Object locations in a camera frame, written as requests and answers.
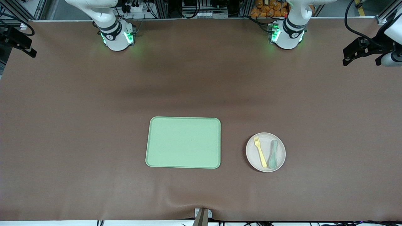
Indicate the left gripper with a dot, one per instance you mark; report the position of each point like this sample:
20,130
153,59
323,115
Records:
377,47

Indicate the brown table mat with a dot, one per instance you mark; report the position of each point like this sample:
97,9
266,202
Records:
94,125

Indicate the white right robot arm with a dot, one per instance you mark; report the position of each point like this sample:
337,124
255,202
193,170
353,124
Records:
114,37

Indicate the white terminal block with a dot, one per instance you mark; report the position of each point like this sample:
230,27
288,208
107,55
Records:
204,14

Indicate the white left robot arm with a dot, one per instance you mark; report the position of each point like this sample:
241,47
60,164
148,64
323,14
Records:
287,34

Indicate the aluminium frame rail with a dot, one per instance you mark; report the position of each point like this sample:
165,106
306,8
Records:
40,9
384,17

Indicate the light green plastic tray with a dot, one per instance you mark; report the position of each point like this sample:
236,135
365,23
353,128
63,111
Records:
183,142

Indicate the bag of orange items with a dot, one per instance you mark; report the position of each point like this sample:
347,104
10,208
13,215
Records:
270,9

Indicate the white power strip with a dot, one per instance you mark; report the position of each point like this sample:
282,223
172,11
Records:
135,8

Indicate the yellow plastic fork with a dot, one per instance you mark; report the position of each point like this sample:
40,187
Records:
260,152

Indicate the teal green plastic spoon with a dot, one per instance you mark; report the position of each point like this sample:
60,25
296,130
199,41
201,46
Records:
273,153

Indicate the metal clamp bracket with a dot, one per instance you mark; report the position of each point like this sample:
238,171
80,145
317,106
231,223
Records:
202,216

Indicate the beige round plate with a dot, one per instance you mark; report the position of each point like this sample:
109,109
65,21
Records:
252,155

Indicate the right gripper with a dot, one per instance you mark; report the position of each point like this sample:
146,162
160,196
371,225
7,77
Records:
7,34

